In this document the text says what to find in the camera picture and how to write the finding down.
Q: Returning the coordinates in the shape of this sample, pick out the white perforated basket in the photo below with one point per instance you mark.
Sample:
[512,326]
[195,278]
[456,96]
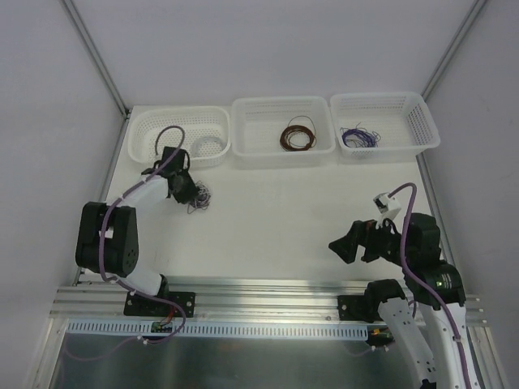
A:
[203,131]
[382,127]
[257,123]

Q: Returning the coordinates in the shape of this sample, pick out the white slotted cable duct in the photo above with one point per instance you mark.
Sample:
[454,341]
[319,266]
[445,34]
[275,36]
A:
[285,331]

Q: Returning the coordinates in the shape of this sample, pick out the right frame post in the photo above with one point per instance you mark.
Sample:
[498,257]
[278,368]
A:
[470,19]

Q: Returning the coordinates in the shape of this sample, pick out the frame post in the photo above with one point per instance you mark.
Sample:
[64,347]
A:
[470,19]
[85,37]

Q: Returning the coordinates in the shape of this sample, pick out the left white perforated basket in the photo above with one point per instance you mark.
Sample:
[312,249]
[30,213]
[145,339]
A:
[203,131]

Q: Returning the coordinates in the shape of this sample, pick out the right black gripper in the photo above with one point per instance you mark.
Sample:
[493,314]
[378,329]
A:
[363,239]

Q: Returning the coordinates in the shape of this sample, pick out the left frame post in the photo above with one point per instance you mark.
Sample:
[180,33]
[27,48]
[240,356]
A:
[85,37]

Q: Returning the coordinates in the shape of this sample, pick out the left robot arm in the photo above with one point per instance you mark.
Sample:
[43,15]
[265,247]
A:
[108,238]

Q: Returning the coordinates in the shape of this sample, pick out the right white perforated basket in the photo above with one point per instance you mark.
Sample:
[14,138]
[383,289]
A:
[382,127]

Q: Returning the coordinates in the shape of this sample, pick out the aluminium mounting rail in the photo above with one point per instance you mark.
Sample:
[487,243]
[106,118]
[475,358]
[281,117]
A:
[218,300]

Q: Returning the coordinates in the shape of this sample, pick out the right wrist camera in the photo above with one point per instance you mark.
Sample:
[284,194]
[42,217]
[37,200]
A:
[388,206]

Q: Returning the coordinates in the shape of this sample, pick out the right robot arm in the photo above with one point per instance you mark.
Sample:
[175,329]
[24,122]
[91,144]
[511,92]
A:
[425,314]

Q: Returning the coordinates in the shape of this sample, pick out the middle white perforated basket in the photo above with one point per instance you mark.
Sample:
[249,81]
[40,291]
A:
[257,123]

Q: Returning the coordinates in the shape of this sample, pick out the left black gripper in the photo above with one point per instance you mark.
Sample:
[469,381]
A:
[185,190]

